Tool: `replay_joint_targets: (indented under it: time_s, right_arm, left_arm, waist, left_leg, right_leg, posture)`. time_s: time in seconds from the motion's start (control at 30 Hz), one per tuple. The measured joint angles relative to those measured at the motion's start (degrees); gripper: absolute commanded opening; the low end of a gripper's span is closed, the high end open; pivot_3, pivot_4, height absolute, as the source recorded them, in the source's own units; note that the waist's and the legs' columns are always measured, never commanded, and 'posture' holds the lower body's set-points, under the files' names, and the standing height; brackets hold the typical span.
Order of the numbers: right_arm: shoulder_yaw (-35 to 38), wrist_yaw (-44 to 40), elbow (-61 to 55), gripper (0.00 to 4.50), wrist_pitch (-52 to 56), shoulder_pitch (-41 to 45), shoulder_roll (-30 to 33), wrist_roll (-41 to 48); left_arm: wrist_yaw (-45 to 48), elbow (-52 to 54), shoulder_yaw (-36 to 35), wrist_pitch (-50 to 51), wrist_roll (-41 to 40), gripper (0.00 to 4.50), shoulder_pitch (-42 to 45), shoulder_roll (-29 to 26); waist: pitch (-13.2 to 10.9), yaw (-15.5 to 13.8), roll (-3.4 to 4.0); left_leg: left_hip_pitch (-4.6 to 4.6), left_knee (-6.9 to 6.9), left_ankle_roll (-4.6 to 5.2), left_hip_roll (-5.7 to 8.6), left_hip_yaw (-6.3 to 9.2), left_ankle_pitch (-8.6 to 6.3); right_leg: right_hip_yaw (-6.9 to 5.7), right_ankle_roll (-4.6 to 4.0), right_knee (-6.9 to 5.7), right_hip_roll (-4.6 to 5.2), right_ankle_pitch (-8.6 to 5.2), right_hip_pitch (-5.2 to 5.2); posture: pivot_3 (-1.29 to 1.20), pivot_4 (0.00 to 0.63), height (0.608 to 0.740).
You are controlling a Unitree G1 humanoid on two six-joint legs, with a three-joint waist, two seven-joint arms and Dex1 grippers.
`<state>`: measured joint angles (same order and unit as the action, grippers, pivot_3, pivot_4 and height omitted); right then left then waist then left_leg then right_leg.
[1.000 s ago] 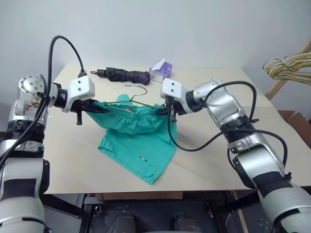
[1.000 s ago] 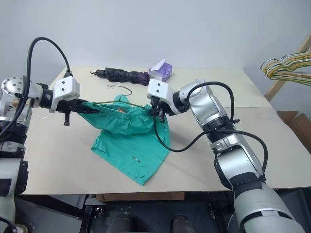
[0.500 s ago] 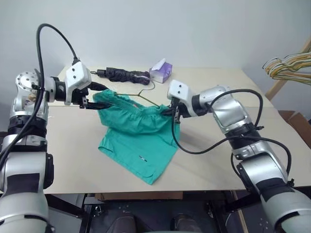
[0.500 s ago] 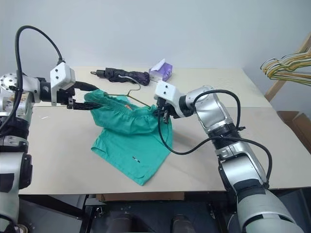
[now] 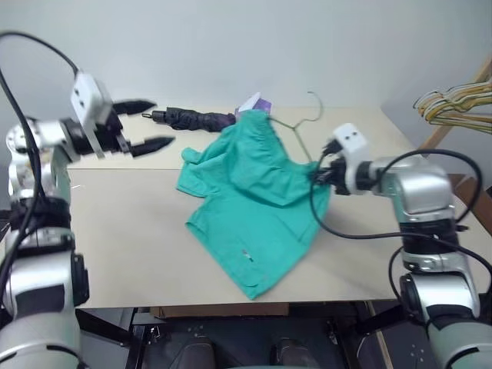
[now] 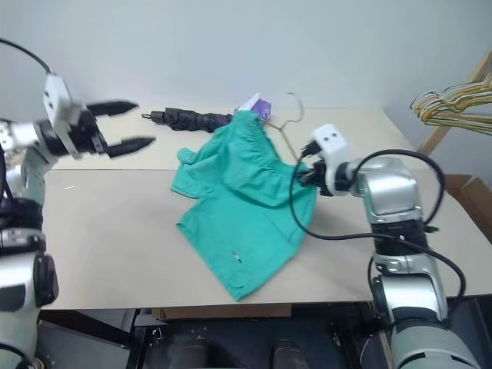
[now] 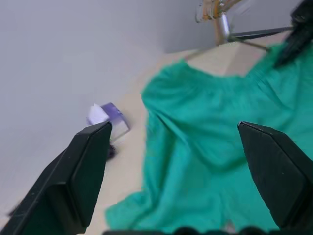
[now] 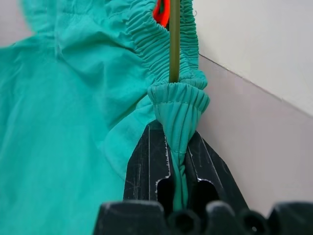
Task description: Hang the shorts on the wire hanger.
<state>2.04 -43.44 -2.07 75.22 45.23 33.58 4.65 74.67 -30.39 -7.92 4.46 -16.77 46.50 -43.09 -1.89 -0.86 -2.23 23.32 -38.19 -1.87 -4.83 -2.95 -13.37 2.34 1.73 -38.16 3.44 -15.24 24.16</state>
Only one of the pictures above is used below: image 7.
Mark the green cloth garment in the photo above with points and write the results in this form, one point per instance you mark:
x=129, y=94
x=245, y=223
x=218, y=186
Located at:
x=207, y=137

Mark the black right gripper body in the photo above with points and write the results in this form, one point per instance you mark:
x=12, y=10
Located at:
x=304, y=13

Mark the white tissue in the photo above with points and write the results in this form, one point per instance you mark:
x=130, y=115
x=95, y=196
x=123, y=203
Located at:
x=97, y=114

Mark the metal clothes rack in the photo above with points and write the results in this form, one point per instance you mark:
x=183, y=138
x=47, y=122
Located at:
x=256, y=33

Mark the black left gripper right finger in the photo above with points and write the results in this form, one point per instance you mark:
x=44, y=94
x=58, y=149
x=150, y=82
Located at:
x=278, y=171

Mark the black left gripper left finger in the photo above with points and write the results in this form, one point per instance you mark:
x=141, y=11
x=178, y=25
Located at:
x=63, y=181

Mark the wooden clothes hanger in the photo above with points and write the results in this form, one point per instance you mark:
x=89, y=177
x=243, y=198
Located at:
x=207, y=11

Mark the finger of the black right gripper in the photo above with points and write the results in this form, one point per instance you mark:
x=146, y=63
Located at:
x=292, y=46

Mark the purple tissue box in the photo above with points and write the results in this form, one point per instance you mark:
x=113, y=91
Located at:
x=116, y=113

